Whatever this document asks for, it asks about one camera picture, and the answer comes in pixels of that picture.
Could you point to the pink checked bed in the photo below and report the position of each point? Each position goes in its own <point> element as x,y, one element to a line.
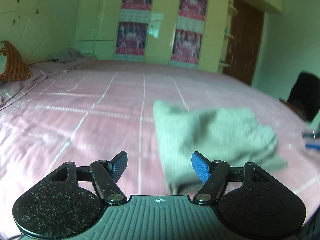
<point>87,110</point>

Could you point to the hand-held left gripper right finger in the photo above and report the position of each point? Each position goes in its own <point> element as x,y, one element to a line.
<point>200,166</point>

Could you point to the crumpled grey clothes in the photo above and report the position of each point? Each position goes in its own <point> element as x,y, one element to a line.
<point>66,55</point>

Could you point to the cream headboard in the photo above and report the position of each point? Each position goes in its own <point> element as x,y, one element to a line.
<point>37,30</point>

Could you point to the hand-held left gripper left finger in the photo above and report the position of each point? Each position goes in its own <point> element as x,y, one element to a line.
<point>117,165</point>

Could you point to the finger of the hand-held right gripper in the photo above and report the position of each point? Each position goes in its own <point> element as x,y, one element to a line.
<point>312,145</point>

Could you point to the brown wooden door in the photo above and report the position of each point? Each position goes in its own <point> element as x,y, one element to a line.
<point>243,42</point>

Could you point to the orange patterned pillow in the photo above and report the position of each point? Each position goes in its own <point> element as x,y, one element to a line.
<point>15,65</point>

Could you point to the grey-green pants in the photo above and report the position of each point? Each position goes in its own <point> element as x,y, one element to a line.
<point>212,140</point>

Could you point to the cream wardrobe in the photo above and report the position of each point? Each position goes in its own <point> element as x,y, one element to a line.
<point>162,17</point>

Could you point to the cream corner shelf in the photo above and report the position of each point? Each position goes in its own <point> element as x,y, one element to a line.
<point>227,37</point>

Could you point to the dark chair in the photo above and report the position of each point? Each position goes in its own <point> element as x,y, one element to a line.
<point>303,95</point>

